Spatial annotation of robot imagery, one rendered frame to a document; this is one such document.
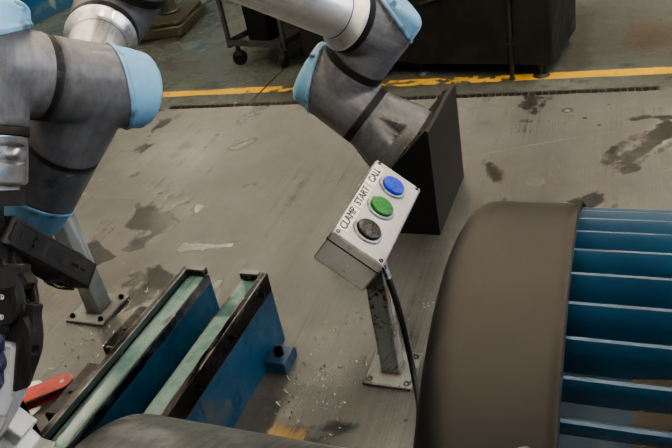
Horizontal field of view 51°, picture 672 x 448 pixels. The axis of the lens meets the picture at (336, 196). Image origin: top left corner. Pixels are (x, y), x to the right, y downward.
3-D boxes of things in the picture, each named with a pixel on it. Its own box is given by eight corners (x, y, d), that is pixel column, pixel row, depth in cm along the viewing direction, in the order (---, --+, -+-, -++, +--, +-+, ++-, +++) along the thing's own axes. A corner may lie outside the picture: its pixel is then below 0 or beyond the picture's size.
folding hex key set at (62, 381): (75, 379, 109) (71, 370, 108) (77, 392, 106) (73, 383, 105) (17, 402, 107) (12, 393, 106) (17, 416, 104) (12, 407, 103)
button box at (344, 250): (362, 293, 82) (385, 265, 78) (311, 258, 82) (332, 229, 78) (402, 213, 95) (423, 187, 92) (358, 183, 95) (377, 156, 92)
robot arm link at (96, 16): (65, 9, 107) (-44, 220, 69) (93, -54, 101) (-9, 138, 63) (138, 45, 111) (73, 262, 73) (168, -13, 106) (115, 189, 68)
